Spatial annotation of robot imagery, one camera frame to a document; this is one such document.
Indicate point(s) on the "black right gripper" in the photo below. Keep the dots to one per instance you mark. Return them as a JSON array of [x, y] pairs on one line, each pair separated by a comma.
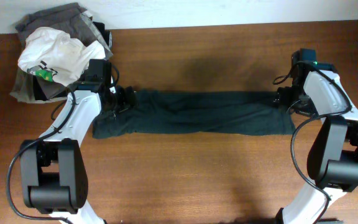
[[284, 98]]

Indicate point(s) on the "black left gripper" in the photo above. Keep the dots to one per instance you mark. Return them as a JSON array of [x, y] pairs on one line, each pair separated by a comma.
[[124, 98]]

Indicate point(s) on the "dark green t-shirt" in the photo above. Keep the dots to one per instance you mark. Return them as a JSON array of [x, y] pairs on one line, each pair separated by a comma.
[[249, 113]]

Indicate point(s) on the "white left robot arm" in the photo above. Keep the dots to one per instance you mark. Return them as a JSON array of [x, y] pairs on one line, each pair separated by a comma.
[[53, 174]]

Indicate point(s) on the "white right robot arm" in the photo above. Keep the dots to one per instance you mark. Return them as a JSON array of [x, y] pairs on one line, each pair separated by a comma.
[[332, 163]]

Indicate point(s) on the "white printed t-shirt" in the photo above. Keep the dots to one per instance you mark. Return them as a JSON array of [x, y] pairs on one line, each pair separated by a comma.
[[56, 57]]

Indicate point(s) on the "dark grey folded garment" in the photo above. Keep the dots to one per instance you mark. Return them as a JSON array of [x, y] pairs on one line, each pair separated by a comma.
[[70, 18]]

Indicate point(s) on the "light grey folded garment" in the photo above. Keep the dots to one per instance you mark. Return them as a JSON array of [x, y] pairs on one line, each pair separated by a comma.
[[28, 88]]

